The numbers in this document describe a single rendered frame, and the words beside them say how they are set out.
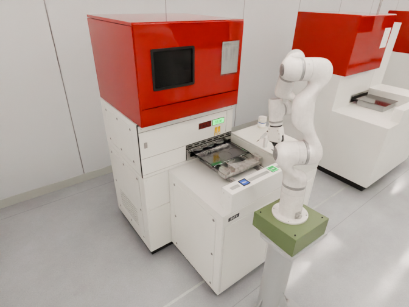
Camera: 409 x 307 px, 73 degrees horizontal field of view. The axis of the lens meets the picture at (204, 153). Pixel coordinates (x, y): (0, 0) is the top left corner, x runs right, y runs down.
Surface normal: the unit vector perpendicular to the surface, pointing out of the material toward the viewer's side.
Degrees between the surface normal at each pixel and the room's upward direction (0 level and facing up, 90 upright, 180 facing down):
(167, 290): 0
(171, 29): 90
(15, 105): 90
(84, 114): 90
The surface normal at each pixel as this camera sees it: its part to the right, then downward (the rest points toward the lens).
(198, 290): 0.02, -0.87
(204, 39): 0.60, 0.41
